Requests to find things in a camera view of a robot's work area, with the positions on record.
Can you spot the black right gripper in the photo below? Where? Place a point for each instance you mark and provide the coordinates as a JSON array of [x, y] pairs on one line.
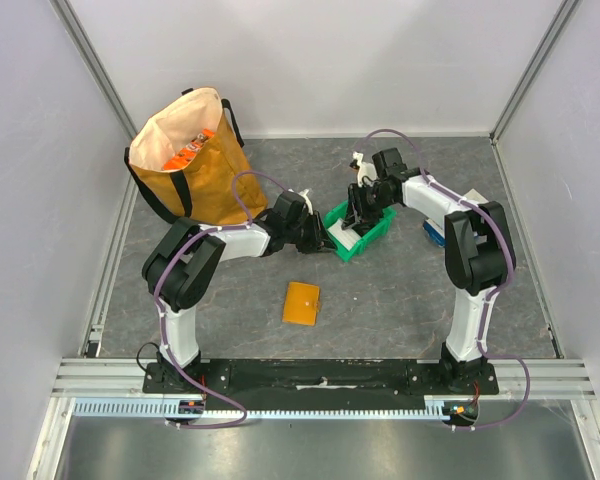
[[356, 203]]

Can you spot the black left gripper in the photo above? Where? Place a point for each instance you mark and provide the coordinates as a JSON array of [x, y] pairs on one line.
[[319, 239]]

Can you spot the green plastic bin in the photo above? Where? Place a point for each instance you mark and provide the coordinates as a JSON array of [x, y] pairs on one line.
[[379, 230]]

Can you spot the orange leather card holder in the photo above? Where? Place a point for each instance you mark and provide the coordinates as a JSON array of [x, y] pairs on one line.
[[302, 304]]

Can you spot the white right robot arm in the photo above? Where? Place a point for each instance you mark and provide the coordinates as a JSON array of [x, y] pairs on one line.
[[478, 253]]

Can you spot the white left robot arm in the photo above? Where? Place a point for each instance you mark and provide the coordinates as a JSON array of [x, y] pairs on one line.
[[179, 270]]

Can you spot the white card stack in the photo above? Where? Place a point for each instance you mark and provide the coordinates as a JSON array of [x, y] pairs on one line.
[[347, 238]]

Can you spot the blue white box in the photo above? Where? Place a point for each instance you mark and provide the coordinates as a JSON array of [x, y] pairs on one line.
[[436, 232]]

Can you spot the orange snack packet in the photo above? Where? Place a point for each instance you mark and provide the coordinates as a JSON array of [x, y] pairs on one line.
[[181, 159]]

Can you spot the brown tote bag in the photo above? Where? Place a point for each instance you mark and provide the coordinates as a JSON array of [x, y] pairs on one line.
[[216, 186]]

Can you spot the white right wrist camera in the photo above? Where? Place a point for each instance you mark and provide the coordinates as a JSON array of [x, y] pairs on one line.
[[365, 172]]

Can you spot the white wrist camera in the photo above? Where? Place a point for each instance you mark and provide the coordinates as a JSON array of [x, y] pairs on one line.
[[305, 194], [365, 172]]

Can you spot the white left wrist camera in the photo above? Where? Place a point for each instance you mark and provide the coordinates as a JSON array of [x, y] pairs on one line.
[[305, 194]]

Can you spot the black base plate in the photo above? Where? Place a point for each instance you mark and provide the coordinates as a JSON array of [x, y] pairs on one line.
[[234, 376]]

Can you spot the white slotted cable duct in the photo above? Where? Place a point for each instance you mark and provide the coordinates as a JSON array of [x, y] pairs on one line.
[[180, 409]]

